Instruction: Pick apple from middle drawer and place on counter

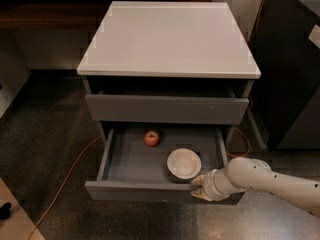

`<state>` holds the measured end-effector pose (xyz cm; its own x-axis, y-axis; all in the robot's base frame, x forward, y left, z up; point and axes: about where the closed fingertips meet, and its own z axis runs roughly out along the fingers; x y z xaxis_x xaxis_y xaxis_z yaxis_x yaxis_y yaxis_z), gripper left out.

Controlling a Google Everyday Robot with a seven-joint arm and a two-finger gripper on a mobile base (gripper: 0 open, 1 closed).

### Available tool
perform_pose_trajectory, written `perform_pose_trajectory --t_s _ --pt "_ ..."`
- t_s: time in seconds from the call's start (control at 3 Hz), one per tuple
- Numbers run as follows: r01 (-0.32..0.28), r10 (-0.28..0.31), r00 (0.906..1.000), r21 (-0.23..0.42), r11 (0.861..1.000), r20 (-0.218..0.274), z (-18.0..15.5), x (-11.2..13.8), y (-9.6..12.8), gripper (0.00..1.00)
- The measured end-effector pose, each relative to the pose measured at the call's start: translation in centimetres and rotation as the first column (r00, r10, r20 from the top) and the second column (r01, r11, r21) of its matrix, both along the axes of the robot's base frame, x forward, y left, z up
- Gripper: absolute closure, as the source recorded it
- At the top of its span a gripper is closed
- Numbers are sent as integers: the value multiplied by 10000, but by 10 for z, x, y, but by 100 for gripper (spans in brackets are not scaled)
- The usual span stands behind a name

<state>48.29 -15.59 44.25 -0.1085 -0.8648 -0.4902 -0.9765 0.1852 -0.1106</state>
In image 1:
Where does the white ceramic bowl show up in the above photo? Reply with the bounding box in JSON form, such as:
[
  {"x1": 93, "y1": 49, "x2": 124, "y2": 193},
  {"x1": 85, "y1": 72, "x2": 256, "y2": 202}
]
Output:
[{"x1": 167, "y1": 148, "x2": 201, "y2": 180}]

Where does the grey drawer cabinet white top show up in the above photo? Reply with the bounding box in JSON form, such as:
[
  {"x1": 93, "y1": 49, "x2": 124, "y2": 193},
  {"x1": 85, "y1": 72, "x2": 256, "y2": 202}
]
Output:
[{"x1": 77, "y1": 1, "x2": 261, "y2": 138}]

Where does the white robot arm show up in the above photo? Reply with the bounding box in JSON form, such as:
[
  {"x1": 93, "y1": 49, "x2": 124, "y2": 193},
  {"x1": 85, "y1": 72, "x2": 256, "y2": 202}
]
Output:
[{"x1": 191, "y1": 158, "x2": 320, "y2": 217}]

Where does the grey top drawer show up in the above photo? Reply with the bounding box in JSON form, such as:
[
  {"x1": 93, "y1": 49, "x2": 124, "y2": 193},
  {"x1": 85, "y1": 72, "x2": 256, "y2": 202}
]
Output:
[{"x1": 85, "y1": 94, "x2": 249, "y2": 125}]

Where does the small black object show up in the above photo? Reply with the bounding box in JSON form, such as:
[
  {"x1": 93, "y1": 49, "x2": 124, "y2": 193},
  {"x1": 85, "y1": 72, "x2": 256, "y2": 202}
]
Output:
[{"x1": 0, "y1": 202, "x2": 12, "y2": 220}]

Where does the dark black side cabinet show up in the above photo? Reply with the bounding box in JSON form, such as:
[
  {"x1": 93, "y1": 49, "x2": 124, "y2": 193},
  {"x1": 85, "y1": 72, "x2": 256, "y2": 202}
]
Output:
[{"x1": 249, "y1": 0, "x2": 320, "y2": 149}]

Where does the red apple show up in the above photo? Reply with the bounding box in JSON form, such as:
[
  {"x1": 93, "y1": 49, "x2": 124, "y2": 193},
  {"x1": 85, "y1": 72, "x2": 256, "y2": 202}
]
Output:
[{"x1": 144, "y1": 130, "x2": 160, "y2": 147}]

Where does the grey drawer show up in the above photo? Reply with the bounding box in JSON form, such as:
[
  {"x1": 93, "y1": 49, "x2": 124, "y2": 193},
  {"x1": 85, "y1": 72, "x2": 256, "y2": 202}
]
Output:
[
  {"x1": 85, "y1": 127, "x2": 227, "y2": 203},
  {"x1": 85, "y1": 94, "x2": 249, "y2": 125}
]

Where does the dark wooden bench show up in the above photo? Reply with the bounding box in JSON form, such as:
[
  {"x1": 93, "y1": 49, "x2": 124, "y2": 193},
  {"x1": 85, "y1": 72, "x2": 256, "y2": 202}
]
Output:
[{"x1": 0, "y1": 0, "x2": 212, "y2": 30}]

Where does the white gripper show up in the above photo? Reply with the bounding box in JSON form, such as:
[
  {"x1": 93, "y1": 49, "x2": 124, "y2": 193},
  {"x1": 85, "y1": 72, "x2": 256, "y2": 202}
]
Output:
[{"x1": 191, "y1": 170, "x2": 230, "y2": 202}]

